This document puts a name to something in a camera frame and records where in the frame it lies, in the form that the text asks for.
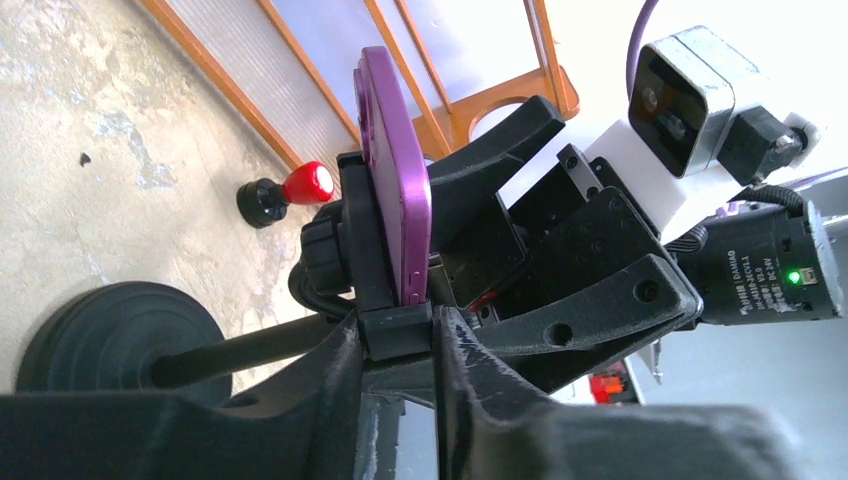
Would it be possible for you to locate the orange wooden rack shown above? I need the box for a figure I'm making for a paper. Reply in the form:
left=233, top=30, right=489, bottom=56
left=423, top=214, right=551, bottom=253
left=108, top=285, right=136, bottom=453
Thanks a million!
left=142, top=1, right=580, bottom=169

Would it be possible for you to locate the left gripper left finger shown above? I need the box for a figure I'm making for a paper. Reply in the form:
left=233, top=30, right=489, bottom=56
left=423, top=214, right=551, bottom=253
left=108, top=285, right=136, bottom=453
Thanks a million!
left=1, top=318, right=363, bottom=479

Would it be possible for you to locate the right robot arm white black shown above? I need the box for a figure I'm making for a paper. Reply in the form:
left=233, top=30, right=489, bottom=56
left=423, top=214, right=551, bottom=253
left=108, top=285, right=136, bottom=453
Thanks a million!
left=385, top=96, right=842, bottom=393

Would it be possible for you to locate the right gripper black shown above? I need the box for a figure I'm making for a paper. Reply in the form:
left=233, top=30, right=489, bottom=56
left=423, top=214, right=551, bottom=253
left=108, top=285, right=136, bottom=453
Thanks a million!
left=360, top=94, right=704, bottom=405

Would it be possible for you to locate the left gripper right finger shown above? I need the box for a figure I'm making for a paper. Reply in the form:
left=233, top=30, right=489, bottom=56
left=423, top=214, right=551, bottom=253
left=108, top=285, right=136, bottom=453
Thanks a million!
left=433, top=307, right=795, bottom=479

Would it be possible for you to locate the purple-cased phone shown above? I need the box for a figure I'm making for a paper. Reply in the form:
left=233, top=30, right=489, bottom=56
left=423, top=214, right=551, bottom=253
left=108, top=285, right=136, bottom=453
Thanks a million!
left=354, top=46, right=432, bottom=306

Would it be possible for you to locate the black round-base stand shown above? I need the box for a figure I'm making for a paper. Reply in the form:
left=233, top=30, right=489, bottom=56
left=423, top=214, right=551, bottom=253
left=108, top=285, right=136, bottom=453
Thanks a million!
left=15, top=152, right=431, bottom=404

